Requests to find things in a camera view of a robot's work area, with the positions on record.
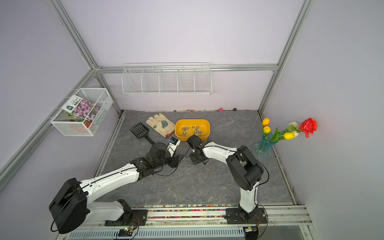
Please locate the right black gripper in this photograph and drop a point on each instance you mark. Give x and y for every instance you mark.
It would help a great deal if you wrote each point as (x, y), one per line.
(193, 159)

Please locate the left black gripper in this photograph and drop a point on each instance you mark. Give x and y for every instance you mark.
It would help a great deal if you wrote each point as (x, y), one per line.
(175, 160)

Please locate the yellow plastic storage box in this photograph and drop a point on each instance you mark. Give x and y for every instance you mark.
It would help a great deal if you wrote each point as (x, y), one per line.
(204, 127)

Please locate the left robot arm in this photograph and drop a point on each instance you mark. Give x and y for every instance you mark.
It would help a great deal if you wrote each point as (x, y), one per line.
(75, 203)

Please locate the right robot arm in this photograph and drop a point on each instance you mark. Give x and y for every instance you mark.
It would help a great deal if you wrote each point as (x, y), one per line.
(245, 168)

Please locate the beige work glove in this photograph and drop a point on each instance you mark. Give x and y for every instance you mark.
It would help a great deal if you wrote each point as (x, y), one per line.
(162, 125)

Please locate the black slotted scoop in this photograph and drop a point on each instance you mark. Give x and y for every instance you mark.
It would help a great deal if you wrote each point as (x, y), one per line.
(141, 131)

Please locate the blue glass vase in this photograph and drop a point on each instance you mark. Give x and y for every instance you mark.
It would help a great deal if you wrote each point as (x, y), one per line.
(263, 149)

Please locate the orange artificial tulip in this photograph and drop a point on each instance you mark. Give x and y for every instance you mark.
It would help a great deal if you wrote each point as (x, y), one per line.
(266, 122)

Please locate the yellow white artificial tulip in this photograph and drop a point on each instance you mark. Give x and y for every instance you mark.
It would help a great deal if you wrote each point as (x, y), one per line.
(291, 135)

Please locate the purple flower seed packet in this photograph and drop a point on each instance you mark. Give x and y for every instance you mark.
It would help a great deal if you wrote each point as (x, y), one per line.
(80, 109)

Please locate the red artificial rose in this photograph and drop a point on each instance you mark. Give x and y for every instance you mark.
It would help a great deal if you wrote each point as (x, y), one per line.
(308, 127)

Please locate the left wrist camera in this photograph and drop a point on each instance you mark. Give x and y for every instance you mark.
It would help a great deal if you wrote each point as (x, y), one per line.
(172, 146)

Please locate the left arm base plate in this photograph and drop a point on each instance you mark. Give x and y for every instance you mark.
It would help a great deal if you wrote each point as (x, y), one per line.
(129, 217)

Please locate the white wire wall shelf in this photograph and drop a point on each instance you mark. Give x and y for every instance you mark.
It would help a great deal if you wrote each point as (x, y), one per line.
(159, 82)

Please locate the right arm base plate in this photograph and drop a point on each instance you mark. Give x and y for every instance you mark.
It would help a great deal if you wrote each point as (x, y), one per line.
(240, 216)

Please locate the white wire basket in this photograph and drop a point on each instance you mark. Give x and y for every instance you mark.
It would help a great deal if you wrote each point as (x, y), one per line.
(72, 128)

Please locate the aluminium frame rail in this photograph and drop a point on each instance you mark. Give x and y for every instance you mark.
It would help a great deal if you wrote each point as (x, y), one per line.
(190, 66)

